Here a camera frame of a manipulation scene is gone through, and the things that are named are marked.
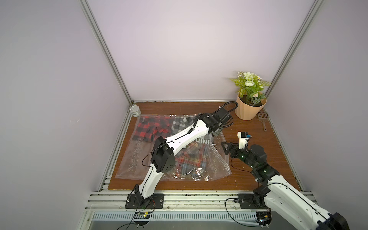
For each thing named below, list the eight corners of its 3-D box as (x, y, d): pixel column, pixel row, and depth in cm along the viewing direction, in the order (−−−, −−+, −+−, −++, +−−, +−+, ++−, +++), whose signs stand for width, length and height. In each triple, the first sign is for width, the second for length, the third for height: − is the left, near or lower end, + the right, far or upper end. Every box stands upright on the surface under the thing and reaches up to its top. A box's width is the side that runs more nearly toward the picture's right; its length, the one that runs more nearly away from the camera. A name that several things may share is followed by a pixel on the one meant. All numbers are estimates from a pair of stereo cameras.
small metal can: (130, 117, 113) (128, 113, 109) (133, 109, 118) (131, 105, 114) (140, 117, 113) (138, 112, 109) (142, 109, 118) (140, 105, 114)
